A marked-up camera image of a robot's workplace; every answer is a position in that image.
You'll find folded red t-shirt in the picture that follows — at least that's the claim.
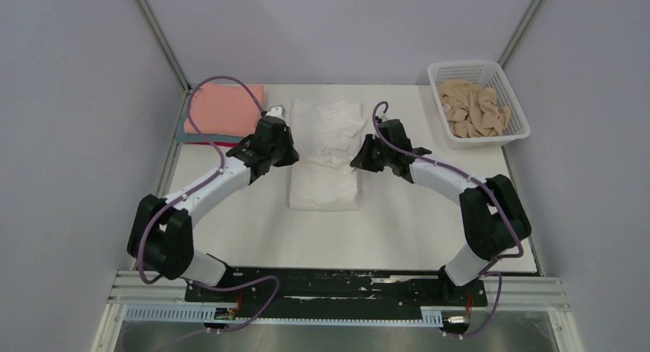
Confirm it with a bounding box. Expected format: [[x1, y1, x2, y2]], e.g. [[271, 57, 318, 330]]
[[187, 142, 238, 148]]

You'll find beige crumpled t-shirt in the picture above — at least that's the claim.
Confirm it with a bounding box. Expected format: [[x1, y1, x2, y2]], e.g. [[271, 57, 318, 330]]
[[437, 79, 511, 138]]

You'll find white slotted cable duct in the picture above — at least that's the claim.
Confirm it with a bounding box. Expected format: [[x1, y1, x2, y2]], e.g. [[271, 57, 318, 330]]
[[124, 304, 444, 327]]

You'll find folded pink t-shirt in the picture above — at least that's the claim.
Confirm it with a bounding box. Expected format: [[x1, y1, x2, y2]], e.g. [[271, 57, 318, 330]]
[[190, 83, 261, 137]]

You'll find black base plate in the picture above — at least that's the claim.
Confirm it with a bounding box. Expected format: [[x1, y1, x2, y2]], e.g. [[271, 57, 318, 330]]
[[185, 267, 488, 321]]

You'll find white plastic basket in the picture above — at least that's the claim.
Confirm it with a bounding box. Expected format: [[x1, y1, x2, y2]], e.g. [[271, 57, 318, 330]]
[[427, 61, 530, 150]]

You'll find white t-shirt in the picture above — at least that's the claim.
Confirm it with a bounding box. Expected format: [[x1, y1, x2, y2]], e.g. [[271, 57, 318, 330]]
[[288, 98, 367, 212]]

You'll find right aluminium corner post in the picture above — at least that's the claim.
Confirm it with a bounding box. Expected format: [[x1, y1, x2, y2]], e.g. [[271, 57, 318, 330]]
[[497, 0, 546, 68]]

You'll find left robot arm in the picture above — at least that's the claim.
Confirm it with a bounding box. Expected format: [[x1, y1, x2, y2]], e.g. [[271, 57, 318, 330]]
[[126, 113, 299, 301]]

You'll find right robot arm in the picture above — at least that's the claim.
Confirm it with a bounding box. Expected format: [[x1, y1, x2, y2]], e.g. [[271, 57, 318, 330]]
[[350, 117, 532, 304]]

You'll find left aluminium corner post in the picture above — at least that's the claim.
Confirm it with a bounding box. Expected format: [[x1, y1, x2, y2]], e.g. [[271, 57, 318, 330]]
[[134, 0, 191, 93]]

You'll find aluminium corner post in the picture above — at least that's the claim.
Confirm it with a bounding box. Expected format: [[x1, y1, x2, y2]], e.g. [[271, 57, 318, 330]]
[[497, 0, 546, 68], [134, 0, 191, 93]]

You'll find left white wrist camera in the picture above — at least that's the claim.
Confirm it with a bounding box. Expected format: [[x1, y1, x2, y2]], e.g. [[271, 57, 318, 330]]
[[265, 105, 286, 120]]

